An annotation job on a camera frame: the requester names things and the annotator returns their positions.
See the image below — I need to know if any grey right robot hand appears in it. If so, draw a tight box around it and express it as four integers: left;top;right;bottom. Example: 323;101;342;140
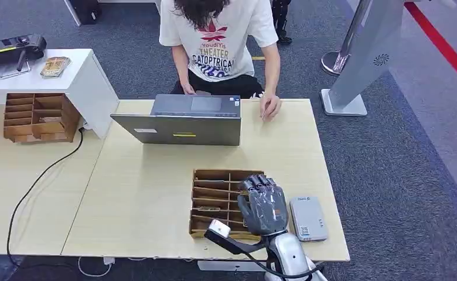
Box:
237;174;290;237

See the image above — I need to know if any grey card reader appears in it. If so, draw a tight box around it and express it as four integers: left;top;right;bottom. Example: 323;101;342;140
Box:
289;196;329;243

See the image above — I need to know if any wooden card box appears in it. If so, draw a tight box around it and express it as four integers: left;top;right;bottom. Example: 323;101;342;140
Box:
189;169;267;242

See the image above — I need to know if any white power strip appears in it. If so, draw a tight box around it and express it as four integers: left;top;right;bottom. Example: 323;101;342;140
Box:
196;260;269;273

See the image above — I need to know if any person's left hand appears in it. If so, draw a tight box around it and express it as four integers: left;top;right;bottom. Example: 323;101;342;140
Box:
259;94;282;124

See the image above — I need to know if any grey laptop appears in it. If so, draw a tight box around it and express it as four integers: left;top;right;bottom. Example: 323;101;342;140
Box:
110;94;243;147

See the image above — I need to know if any pale wooden desk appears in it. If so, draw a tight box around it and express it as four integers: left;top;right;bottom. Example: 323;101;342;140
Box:
60;98;351;263
0;103;110;256

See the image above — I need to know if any person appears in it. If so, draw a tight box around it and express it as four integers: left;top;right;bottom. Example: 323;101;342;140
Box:
158;0;283;124

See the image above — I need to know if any grey sign stand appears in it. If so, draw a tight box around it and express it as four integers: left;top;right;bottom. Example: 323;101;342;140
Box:
320;0;406;118

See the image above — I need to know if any white cabinet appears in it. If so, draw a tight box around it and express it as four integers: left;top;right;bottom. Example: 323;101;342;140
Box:
0;48;120;140

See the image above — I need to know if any red floor tape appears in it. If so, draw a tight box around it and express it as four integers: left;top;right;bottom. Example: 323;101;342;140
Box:
403;1;457;94

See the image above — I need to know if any wooden desk organizer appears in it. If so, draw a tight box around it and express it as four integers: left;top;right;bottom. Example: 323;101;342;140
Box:
2;92;82;145

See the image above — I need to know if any black case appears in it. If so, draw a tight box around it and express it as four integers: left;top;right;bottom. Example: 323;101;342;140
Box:
68;0;103;26

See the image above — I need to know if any clear controller stand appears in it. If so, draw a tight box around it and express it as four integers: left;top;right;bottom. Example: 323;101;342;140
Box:
0;60;32;80

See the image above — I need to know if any black handheld controller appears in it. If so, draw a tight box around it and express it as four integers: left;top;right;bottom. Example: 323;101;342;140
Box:
0;34;47;73

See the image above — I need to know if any black camera bracket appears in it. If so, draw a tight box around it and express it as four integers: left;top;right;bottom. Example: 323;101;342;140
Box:
204;228;269;256

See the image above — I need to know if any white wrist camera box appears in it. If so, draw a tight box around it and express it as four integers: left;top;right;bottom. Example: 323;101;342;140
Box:
207;219;232;238

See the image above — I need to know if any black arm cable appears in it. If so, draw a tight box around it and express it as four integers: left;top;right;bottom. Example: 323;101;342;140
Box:
243;251;325;281

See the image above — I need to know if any chrome stanchion post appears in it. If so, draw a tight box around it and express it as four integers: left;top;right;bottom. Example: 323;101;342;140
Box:
320;0;373;77

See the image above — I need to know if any white cable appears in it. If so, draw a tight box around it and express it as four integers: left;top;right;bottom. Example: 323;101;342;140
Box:
76;256;115;279

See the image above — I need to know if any black power cable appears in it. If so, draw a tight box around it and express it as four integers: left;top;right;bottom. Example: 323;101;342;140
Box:
6;127;86;269

